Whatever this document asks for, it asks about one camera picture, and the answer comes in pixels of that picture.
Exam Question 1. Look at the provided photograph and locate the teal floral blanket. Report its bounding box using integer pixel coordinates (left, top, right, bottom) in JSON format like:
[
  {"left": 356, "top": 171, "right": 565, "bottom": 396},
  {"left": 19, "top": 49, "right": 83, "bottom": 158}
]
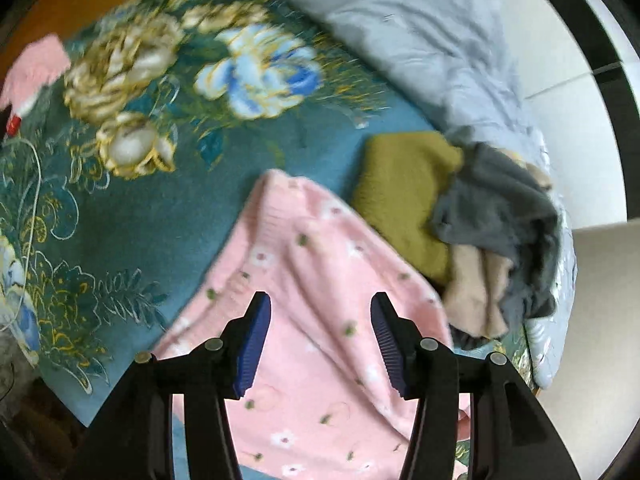
[{"left": 0, "top": 0, "right": 538, "bottom": 480}]

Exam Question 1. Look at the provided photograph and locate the white cable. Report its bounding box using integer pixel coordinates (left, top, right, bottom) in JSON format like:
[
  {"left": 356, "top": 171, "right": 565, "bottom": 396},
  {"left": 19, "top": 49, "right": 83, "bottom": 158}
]
[{"left": 0, "top": 136, "right": 43, "bottom": 333}]

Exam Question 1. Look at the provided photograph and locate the beige garment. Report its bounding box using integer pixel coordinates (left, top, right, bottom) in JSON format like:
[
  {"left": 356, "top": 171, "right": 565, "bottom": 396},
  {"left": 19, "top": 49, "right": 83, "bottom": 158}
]
[{"left": 442, "top": 245, "right": 513, "bottom": 338}]

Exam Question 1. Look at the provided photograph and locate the pink cloth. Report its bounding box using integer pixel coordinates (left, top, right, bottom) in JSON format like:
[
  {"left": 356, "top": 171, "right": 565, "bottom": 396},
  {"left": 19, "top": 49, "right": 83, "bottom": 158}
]
[{"left": 0, "top": 34, "right": 72, "bottom": 111}]

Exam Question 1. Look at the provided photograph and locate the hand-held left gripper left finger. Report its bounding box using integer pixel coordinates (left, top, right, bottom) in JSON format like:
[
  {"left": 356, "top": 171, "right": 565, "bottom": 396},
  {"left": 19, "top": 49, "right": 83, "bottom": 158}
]
[{"left": 64, "top": 291, "right": 272, "bottom": 480}]

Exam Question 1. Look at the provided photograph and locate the olive green knit sweater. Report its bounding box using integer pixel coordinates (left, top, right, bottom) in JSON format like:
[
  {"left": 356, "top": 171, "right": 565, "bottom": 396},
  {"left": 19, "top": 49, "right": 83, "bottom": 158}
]
[{"left": 351, "top": 131, "right": 465, "bottom": 286}]

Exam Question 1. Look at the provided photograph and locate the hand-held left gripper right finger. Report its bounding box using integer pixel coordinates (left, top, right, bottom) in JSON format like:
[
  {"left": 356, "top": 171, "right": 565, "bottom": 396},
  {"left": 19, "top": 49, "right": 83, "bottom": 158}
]
[{"left": 370, "top": 292, "right": 582, "bottom": 480}]

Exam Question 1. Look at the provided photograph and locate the pink floral knit sweater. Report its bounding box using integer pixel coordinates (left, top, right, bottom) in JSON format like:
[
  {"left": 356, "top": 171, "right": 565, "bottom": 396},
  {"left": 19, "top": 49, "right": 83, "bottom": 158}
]
[{"left": 152, "top": 169, "right": 472, "bottom": 480}]

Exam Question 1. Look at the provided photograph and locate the light grey-blue quilt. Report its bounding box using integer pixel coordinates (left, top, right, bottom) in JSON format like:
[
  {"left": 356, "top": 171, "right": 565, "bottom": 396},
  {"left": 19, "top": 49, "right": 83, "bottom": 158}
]
[{"left": 245, "top": 0, "right": 578, "bottom": 388}]

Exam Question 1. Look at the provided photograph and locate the grey garment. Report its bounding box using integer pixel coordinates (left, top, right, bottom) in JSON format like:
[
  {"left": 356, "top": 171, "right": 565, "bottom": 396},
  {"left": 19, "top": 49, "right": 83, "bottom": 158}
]
[{"left": 430, "top": 127, "right": 562, "bottom": 352}]

